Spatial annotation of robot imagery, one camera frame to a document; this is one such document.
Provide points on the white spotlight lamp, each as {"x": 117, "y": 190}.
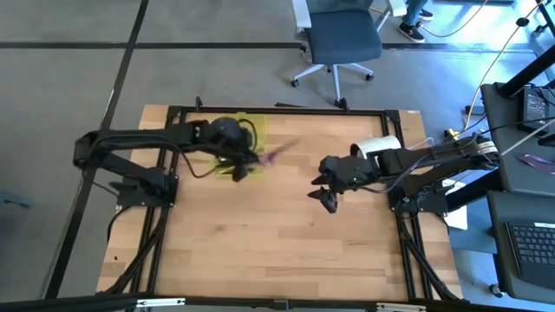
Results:
{"x": 377, "y": 142}

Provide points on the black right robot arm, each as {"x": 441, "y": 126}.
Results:
{"x": 433, "y": 156}

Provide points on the yellow translucent supply box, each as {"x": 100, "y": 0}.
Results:
{"x": 261, "y": 123}

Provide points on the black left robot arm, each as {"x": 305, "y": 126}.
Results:
{"x": 130, "y": 138}

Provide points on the dark grey laptop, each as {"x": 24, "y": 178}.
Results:
{"x": 535, "y": 249}

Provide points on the purple ribbon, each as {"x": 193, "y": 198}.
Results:
{"x": 537, "y": 163}

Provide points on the white paper sheet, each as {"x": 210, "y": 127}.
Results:
{"x": 457, "y": 219}

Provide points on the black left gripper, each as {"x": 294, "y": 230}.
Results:
{"x": 243, "y": 151}

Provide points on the black metal beam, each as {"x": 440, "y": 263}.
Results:
{"x": 472, "y": 190}
{"x": 526, "y": 73}

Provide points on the person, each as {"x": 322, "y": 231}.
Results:
{"x": 412, "y": 30}

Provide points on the black aluminium table frame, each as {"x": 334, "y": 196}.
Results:
{"x": 303, "y": 111}

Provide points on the grey object on floor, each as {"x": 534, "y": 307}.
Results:
{"x": 15, "y": 200}

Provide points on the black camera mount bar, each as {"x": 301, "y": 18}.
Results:
{"x": 86, "y": 303}

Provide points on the dark blue office chair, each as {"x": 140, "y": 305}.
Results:
{"x": 342, "y": 37}

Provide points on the black power adapter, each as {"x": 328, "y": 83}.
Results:
{"x": 533, "y": 108}

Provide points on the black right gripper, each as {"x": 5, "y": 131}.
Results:
{"x": 347, "y": 171}

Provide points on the black side desk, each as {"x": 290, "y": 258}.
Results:
{"x": 498, "y": 112}

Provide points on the yellow plug connector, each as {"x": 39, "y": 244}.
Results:
{"x": 453, "y": 135}

